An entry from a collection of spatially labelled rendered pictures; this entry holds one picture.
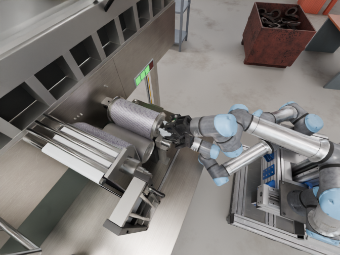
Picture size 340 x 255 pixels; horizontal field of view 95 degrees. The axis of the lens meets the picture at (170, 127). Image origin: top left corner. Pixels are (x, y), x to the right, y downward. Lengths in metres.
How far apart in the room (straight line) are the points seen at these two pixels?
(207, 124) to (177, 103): 2.00
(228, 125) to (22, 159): 0.72
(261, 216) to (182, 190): 1.05
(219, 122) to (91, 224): 0.88
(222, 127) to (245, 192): 1.39
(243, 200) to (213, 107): 1.39
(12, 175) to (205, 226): 1.64
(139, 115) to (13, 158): 0.47
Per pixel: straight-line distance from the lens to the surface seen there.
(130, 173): 0.59
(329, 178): 0.76
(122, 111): 0.80
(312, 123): 1.40
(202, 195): 1.96
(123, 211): 0.48
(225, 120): 0.51
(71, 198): 1.13
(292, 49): 3.49
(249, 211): 1.86
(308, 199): 1.19
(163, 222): 1.01
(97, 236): 1.08
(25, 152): 0.77
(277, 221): 1.96
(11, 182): 0.81
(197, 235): 1.92
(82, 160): 0.55
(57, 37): 0.71
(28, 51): 0.66
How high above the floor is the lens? 1.91
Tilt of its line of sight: 58 degrees down
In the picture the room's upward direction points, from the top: 1 degrees counter-clockwise
